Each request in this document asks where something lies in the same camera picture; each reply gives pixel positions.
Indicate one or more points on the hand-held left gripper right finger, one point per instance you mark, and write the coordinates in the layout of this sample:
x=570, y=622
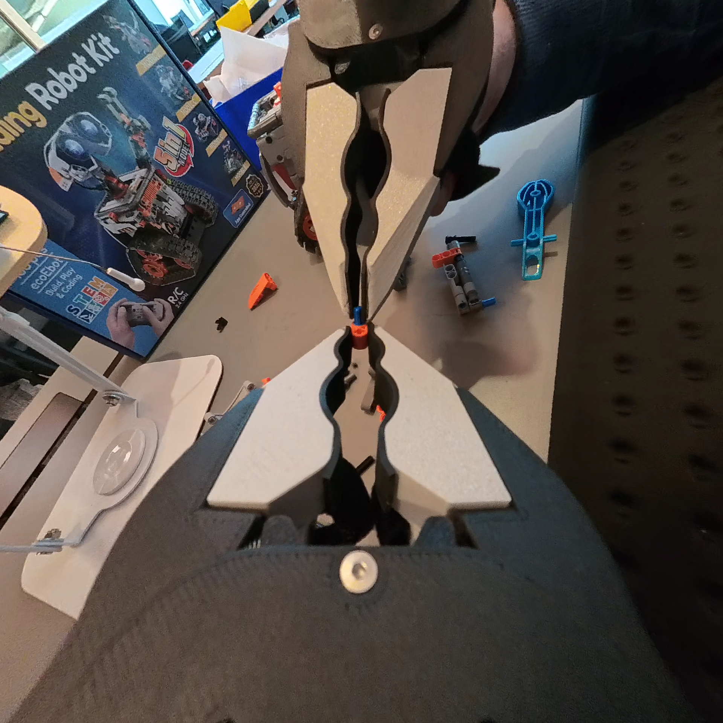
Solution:
x=440, y=446

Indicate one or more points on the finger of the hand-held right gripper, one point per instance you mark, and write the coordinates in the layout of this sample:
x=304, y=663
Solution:
x=415, y=130
x=325, y=158

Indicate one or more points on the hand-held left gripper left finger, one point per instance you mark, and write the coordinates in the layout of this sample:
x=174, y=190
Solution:
x=271, y=440

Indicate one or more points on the orange connector brick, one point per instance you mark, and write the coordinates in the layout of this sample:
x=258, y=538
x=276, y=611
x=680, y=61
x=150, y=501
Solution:
x=360, y=336

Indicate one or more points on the person's right forearm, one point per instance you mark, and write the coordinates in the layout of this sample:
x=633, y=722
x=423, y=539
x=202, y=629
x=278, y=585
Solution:
x=593, y=51

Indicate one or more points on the person's right hand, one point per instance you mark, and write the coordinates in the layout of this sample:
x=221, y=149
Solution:
x=504, y=51

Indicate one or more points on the grey curved panel brick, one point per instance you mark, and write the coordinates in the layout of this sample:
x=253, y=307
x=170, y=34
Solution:
x=247, y=388

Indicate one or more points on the partly built toy robot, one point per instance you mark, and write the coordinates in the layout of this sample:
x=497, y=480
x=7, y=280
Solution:
x=271, y=135

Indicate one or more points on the black axle rod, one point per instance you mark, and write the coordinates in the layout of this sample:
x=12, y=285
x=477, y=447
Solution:
x=366, y=463

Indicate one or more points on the grey angled connector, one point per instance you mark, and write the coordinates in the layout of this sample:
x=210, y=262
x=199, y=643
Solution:
x=370, y=392

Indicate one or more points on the blue storage bin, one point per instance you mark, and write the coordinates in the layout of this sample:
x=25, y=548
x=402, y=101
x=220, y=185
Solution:
x=243, y=118

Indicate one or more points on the white book stand base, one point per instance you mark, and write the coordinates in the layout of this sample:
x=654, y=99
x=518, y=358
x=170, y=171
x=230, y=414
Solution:
x=169, y=395

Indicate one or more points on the black long pin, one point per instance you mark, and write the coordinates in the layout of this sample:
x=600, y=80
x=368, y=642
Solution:
x=458, y=239

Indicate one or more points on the orange wedge panel brick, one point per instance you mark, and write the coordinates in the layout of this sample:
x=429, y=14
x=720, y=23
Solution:
x=260, y=291

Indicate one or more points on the grey brick assembly orange beam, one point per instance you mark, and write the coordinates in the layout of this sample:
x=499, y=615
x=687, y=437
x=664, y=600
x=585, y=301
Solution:
x=463, y=277

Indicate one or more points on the yellow storage bin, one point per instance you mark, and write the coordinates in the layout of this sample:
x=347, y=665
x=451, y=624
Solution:
x=240, y=14

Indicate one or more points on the light blue brick separator tool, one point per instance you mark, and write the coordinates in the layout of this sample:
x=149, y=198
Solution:
x=534, y=242

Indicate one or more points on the blue robot kit box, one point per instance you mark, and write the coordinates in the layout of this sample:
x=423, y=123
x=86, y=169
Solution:
x=113, y=141

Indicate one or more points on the black dimpled pad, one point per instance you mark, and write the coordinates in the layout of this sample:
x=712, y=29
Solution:
x=649, y=339

